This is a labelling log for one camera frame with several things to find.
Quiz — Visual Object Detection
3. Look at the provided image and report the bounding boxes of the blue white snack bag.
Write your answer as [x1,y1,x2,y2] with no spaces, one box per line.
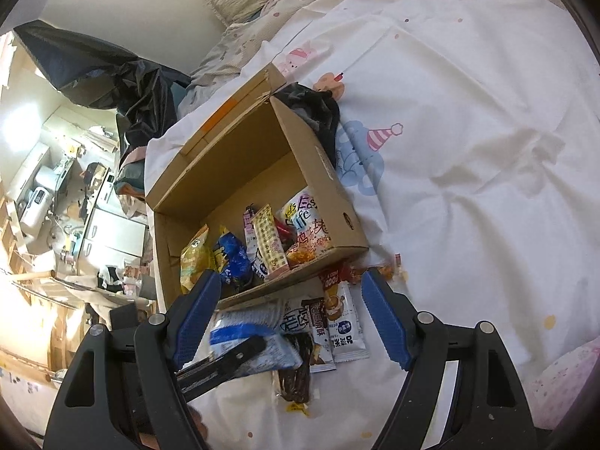
[208,303,302,378]

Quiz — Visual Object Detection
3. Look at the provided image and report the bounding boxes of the dark brown jerky packet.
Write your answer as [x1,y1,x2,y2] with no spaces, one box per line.
[277,332,313,404]

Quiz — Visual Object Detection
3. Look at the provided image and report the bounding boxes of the dark blue chip bag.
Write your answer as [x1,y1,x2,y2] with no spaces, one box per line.
[213,225,253,291]

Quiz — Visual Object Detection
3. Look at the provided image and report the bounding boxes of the yellow biscuit snack bag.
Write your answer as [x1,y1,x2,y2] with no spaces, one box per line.
[180,225,215,294]

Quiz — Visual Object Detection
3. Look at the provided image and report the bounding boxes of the brown chocolate bar wrapper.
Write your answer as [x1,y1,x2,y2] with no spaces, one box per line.
[279,298,336,374]

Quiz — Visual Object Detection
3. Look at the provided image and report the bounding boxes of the white red food packet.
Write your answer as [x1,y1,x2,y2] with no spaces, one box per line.
[243,205,267,281]

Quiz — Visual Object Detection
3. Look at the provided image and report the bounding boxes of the beige pink wafer packet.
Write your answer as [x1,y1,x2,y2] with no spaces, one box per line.
[252,204,290,281]

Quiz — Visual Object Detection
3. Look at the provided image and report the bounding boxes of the white red milk tea sachet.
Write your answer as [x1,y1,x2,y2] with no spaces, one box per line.
[319,263,369,364]

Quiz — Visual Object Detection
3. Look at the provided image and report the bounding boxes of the orange sausage snack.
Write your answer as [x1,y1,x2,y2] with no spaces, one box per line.
[348,254,404,284]

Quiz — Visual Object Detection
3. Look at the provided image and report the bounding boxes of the Easy Life chicken snack bag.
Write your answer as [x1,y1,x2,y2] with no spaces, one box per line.
[276,187,333,268]

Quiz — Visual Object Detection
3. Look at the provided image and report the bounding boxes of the person's left hand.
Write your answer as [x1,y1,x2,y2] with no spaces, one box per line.
[137,406,210,450]

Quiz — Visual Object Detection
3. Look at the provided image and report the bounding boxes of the pink dotted blanket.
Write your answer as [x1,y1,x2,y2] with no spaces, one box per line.
[524,338,599,430]

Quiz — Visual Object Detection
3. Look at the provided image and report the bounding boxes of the white kitchen cabinet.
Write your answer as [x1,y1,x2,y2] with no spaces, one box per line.
[77,208,147,268]

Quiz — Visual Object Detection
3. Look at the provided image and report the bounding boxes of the brown cardboard box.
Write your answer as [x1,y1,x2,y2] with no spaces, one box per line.
[145,64,368,309]

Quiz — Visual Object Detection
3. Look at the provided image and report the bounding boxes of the black plastic garbage bag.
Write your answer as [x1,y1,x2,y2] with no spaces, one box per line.
[14,20,190,156]

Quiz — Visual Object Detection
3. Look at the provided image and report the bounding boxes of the dark grey cloth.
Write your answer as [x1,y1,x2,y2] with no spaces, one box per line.
[274,82,340,167]

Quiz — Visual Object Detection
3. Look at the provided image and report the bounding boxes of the white printed bed sheet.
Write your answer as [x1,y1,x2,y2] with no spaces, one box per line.
[142,0,600,450]

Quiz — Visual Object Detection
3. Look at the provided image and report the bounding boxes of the floral grey duvet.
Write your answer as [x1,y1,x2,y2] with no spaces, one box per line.
[177,0,315,118]

